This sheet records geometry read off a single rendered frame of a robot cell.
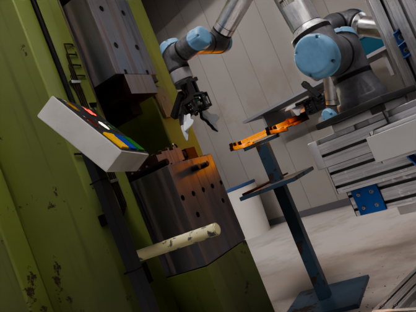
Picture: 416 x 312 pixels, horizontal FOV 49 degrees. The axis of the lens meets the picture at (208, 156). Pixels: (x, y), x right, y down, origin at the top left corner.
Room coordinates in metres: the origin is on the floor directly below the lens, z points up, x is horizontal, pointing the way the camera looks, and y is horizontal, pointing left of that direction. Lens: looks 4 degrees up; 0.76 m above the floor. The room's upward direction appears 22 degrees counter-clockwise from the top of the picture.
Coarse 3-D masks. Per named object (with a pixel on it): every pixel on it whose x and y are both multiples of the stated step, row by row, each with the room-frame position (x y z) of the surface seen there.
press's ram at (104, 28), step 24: (72, 0) 1.98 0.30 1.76; (96, 0) 1.99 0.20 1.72; (120, 0) 2.15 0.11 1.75; (72, 24) 2.00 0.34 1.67; (96, 24) 1.94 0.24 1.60; (120, 24) 2.08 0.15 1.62; (96, 48) 1.97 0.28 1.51; (120, 48) 2.02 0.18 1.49; (144, 48) 2.18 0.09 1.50; (96, 72) 1.99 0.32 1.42; (120, 72) 1.97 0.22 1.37; (144, 72) 2.12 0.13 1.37
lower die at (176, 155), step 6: (162, 150) 2.08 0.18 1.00; (168, 150) 2.07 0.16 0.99; (174, 150) 2.11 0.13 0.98; (180, 150) 2.15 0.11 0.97; (150, 156) 2.12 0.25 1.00; (156, 156) 1.98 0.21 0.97; (162, 156) 2.02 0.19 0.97; (168, 156) 2.06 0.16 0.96; (174, 156) 2.09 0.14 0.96; (180, 156) 2.13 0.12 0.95; (150, 162) 2.00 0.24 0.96; (156, 162) 1.99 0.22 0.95; (174, 162) 2.08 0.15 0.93; (126, 174) 2.08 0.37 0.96
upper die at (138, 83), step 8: (120, 80) 2.00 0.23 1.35; (128, 80) 1.99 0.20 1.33; (136, 80) 2.04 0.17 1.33; (144, 80) 2.09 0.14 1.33; (152, 80) 2.15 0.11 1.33; (104, 88) 2.05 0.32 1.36; (112, 88) 2.03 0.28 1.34; (120, 88) 2.01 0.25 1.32; (128, 88) 1.99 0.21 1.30; (136, 88) 2.02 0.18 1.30; (144, 88) 2.08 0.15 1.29; (152, 88) 2.13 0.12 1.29; (104, 96) 2.06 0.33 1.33; (112, 96) 2.04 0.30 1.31; (120, 96) 2.02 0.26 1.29; (128, 96) 2.00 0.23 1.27; (136, 96) 2.06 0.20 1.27; (144, 96) 2.11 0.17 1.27; (104, 104) 2.07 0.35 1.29; (112, 104) 2.05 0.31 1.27; (120, 104) 2.08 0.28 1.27; (104, 112) 2.11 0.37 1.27
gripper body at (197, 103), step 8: (184, 80) 1.55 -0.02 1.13; (192, 80) 1.54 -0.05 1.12; (176, 88) 1.57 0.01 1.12; (184, 88) 1.59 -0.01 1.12; (192, 88) 1.54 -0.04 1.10; (184, 96) 1.58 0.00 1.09; (192, 96) 1.53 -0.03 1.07; (200, 96) 1.56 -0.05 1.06; (208, 96) 1.57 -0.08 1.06; (184, 104) 1.56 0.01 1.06; (192, 104) 1.54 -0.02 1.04; (200, 104) 1.55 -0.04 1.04; (208, 104) 1.56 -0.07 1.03; (192, 112) 1.56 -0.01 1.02
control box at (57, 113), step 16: (48, 112) 1.38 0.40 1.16; (64, 112) 1.37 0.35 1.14; (80, 112) 1.46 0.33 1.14; (64, 128) 1.37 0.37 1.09; (80, 128) 1.37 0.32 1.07; (96, 128) 1.40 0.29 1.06; (112, 128) 1.61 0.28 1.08; (80, 144) 1.37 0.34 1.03; (96, 144) 1.37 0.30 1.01; (112, 144) 1.36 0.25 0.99; (96, 160) 1.37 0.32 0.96; (112, 160) 1.36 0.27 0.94; (128, 160) 1.49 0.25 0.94; (144, 160) 1.69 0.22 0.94
